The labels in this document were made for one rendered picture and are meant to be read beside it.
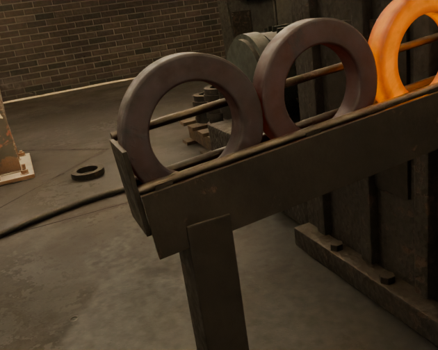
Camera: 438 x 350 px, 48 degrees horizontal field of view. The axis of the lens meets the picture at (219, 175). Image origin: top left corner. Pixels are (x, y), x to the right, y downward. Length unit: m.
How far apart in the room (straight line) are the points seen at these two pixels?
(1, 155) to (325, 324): 2.29
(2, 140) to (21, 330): 1.71
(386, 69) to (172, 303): 1.00
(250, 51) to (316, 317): 1.07
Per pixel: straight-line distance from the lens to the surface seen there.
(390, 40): 0.73
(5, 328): 1.64
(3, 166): 3.16
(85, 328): 1.51
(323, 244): 1.57
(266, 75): 0.63
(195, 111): 0.66
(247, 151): 0.61
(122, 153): 0.56
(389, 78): 0.74
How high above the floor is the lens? 0.82
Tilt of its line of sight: 19 degrees down
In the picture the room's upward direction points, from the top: 8 degrees counter-clockwise
